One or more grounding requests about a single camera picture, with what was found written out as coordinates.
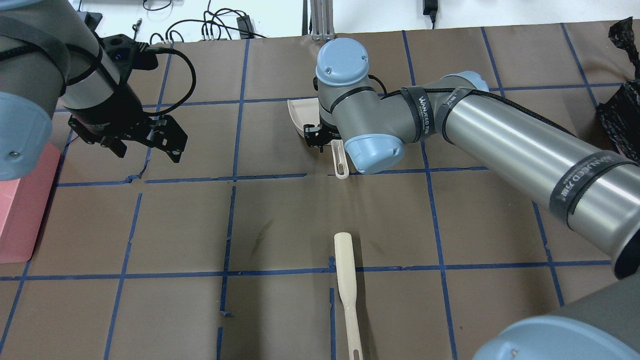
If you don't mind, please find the beige plastic dustpan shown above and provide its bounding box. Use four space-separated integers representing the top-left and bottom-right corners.
286 98 350 180

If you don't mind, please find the black power adapter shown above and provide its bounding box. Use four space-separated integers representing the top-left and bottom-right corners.
237 14 255 39

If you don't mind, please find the pink plastic bin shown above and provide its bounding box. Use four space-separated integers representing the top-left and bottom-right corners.
0 142 61 264

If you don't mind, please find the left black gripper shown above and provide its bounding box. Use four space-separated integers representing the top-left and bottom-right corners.
68 114 188 164

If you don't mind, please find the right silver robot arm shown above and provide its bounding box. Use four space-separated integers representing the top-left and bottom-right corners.
304 38 640 360

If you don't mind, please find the black bag lined bin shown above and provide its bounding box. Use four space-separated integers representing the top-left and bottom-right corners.
596 16 640 163

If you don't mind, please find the aluminium frame post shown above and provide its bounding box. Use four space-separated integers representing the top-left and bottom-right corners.
309 0 336 41

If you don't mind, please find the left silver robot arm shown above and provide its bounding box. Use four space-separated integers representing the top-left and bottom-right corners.
0 0 197 182

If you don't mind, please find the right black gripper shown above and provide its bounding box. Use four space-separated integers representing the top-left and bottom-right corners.
303 124 342 151

